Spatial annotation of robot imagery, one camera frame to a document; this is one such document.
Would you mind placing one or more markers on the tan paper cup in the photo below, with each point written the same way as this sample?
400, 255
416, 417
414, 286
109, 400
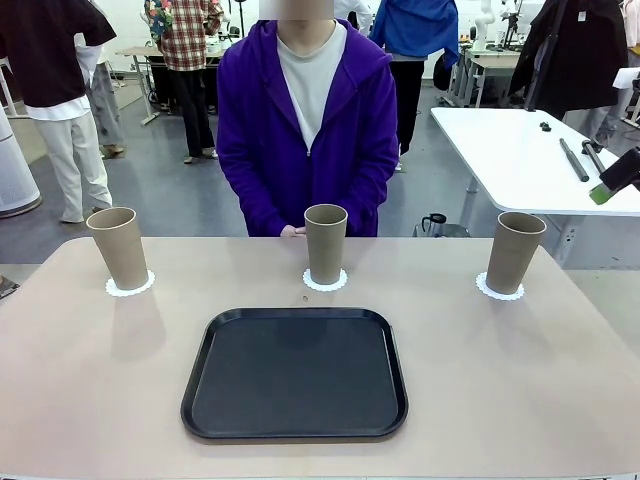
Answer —
515, 255
325, 250
120, 255

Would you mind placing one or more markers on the white scalloped paper coaster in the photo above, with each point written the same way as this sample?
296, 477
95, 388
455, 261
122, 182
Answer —
481, 286
112, 290
309, 284

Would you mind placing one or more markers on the person's left forearm purple sleeve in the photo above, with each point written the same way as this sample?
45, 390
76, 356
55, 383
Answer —
365, 195

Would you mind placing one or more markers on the person's right forearm purple sleeve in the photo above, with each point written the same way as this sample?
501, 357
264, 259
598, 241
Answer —
250, 200

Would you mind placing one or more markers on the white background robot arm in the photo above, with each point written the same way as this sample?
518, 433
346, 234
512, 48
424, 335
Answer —
482, 27

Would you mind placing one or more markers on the person's right hand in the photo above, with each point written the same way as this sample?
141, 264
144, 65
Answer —
292, 231

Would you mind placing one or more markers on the small black knob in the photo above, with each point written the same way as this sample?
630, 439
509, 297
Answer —
545, 126

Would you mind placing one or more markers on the white table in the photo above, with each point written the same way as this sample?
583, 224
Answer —
525, 160

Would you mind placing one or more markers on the person in black coat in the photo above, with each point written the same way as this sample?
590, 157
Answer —
585, 60

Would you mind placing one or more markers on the grey desk with equipment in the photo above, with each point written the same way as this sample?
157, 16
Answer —
492, 62

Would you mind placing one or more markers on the grey round bin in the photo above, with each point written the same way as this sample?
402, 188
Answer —
456, 231

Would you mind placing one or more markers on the person in blue jacket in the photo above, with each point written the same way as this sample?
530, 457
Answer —
415, 30

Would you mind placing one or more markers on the person in purple hoodie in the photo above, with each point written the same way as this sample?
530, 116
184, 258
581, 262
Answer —
260, 125

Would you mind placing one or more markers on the black plastic tray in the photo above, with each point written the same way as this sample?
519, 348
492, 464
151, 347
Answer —
295, 375

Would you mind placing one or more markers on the person in plaid shirt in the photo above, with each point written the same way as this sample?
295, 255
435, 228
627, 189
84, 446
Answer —
187, 40

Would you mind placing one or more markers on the grey desk with metal legs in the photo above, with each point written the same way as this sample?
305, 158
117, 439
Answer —
137, 51

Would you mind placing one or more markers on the person in grey trousers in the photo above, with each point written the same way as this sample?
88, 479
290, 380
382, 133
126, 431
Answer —
107, 110

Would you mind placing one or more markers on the white air purifier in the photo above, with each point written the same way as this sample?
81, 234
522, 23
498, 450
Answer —
15, 170

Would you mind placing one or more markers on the dark brown flat object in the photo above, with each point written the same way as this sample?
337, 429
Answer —
7, 289

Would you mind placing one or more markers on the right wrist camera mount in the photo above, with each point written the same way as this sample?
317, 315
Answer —
627, 79

